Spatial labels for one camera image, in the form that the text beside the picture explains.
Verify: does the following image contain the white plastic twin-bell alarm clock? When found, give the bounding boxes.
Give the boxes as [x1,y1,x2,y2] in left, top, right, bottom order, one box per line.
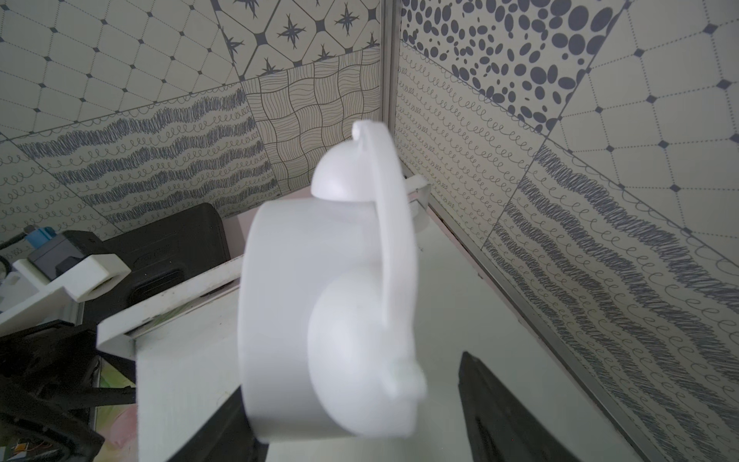
[237,121,427,444]

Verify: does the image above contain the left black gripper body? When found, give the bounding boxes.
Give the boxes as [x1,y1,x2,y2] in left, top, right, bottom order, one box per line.
[1,323,136,461]

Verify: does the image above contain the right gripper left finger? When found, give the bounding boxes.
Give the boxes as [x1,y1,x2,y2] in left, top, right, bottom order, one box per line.
[169,388,269,462]

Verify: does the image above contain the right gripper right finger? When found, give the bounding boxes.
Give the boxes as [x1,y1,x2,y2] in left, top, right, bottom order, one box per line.
[458,352,577,462]

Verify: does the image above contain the white two-tier shelf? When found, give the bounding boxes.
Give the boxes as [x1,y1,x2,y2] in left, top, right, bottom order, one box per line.
[97,175,636,461]

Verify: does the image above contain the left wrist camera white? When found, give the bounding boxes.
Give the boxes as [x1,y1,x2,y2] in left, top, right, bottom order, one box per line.
[1,225,131,336]

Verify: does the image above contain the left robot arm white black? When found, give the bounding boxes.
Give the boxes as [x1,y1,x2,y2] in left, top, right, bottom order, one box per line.
[1,204,230,461]

